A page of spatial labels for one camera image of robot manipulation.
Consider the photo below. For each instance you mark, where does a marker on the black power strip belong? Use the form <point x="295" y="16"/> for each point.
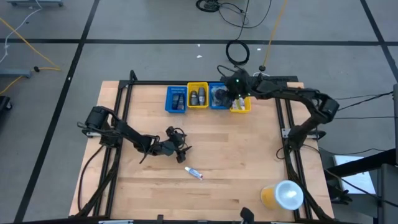
<point x="280" y="78"/>

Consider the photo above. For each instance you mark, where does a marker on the black rounded object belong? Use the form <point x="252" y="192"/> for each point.
<point x="247" y="215"/>

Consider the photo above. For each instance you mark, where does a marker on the white box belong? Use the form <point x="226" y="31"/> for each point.
<point x="354" y="177"/>

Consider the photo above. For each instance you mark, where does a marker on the navy travel tube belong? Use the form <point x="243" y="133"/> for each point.
<point x="181" y="102"/>
<point x="175" y="102"/>

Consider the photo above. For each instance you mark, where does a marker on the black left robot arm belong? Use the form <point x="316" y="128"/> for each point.
<point x="130" y="133"/>

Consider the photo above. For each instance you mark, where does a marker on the grey cart base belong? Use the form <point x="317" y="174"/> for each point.
<point x="35" y="2"/>
<point x="15" y="73"/>

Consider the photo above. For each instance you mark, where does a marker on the grey cabinet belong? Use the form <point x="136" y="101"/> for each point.
<point x="390" y="193"/>

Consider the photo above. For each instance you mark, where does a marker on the yellow cup with white lid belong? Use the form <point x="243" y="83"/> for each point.
<point x="281" y="195"/>

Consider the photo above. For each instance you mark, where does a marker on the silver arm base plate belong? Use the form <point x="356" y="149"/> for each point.
<point x="90" y="134"/>
<point x="285" y="133"/>

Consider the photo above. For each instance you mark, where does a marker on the blue plastic bin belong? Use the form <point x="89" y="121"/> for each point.
<point x="170" y="107"/>
<point x="212" y="105"/>

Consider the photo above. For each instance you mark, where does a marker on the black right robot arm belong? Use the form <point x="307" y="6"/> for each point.
<point x="298" y="93"/>

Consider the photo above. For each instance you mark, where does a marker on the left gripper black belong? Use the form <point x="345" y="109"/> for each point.
<point x="171" y="147"/>

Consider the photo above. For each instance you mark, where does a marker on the yellow plastic bin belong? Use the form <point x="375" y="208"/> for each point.
<point x="247" y="109"/>
<point x="190" y="105"/>

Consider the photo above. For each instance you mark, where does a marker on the black desk beam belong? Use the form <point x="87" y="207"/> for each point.
<point x="367" y="161"/>

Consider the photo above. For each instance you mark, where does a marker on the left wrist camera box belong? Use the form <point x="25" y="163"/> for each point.
<point x="174" y="132"/>

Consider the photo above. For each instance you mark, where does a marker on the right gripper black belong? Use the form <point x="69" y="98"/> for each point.
<point x="233" y="95"/>

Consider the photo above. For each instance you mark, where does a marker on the black floor object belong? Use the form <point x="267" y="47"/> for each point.
<point x="4" y="104"/>

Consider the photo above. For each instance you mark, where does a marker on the black metal table frame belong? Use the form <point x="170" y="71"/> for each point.
<point x="149" y="82"/>

